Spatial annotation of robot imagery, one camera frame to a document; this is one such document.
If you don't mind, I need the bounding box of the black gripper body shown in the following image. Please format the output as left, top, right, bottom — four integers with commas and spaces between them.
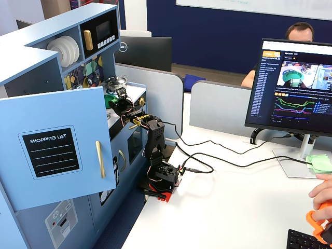
113, 96, 136, 117

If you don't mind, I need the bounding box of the green toy bowl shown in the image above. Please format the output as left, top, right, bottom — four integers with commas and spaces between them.
104, 94, 118, 109

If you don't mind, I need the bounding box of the orange leader arm handle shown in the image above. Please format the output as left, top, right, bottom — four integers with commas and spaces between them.
306, 202, 332, 245

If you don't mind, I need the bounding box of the red arm base clamp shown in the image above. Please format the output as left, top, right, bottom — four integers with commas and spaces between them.
136, 181, 177, 203

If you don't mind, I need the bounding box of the operator bare hand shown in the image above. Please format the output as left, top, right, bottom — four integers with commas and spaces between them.
308, 173, 332, 222

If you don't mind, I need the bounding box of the silver toy pot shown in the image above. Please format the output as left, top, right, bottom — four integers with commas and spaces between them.
106, 75, 129, 91

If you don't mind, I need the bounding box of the tall grey desk divider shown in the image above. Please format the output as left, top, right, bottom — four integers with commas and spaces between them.
115, 63, 185, 140

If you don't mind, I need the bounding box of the black dell monitor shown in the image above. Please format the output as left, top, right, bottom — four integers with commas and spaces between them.
114, 36, 173, 73

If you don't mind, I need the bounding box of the blue cabinet door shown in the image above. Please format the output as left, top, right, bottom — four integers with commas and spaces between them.
0, 86, 117, 211

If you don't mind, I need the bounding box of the white toy plate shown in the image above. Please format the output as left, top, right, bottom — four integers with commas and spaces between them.
59, 35, 76, 64
66, 35, 80, 62
53, 37, 71, 66
46, 38, 64, 67

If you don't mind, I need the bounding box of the black toy microwave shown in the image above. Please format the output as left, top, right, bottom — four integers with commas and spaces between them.
79, 10, 119, 60

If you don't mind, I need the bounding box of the blue seat cushion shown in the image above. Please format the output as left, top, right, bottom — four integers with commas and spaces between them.
184, 74, 207, 84

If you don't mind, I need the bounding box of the black shopping list panel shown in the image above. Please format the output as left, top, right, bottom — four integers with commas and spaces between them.
18, 126, 83, 180

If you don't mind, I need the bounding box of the low grey desk divider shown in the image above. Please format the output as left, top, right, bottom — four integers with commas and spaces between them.
189, 80, 254, 139

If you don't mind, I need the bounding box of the blue toy kitchen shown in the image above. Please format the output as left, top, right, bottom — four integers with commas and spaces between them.
0, 2, 149, 249

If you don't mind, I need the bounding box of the white whiteboard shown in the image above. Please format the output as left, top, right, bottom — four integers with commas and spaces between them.
175, 0, 332, 21

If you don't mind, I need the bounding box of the monitor with dark screen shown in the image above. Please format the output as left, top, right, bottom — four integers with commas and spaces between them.
244, 38, 332, 137

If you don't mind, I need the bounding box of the silver monitor stand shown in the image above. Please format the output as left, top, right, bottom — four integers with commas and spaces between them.
272, 133, 332, 178

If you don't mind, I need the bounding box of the seated dark haired person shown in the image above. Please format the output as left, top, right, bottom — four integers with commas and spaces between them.
241, 21, 314, 88

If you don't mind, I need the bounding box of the light green cloth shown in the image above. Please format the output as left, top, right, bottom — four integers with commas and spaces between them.
305, 154, 332, 174

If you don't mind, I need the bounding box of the black keyboard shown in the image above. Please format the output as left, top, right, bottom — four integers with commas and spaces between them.
286, 229, 328, 249

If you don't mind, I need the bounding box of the yellow black cable tag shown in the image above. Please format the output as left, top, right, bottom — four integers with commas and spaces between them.
133, 115, 149, 126

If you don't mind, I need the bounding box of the curved gold drawer handle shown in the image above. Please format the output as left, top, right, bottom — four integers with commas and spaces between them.
118, 149, 127, 172

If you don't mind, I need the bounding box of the long gold door handle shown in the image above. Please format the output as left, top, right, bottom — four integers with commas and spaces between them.
95, 141, 106, 179

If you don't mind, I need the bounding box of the gold microwave handle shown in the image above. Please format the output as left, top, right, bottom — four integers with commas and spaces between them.
83, 30, 94, 51

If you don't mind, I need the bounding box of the black camera usb cable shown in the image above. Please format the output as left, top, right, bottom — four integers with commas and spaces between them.
160, 120, 295, 156

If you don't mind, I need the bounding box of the black divider bracket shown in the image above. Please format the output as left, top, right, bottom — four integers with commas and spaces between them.
250, 128, 264, 146

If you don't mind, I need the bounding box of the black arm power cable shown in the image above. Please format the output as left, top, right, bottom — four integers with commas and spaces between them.
181, 153, 316, 174

